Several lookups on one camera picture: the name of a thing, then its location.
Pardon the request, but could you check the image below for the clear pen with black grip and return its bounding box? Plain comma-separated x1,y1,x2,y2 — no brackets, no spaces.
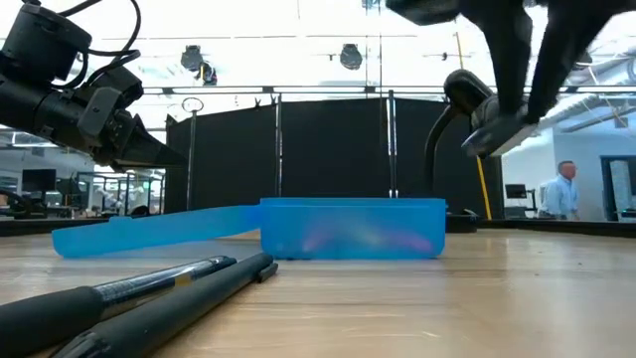
0,255,238,357

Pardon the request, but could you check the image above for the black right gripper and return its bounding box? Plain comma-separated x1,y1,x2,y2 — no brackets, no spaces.
385,0,636,125

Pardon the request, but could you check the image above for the black partition screen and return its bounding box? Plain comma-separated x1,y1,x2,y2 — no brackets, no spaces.
163,96,506,218

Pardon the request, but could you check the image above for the person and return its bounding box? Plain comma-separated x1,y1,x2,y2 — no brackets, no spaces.
538,159,581,222

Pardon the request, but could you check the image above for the blue translucent plastic supply box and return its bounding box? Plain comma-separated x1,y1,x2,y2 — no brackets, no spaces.
52,197,447,261

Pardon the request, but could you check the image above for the yellow cable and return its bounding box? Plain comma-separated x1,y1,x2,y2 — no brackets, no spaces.
450,29,493,222

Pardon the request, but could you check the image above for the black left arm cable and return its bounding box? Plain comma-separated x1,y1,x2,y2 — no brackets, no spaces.
19,0,143,90

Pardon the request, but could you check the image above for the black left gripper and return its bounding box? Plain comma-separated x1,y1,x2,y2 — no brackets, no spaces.
77,87,188,171

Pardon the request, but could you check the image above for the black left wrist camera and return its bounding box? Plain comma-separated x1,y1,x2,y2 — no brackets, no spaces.
91,64,145,108

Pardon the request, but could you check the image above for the black ring stand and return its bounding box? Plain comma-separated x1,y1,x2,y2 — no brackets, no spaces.
181,96,206,216

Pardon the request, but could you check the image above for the matte black pen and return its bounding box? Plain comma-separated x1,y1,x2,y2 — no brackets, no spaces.
52,252,279,358

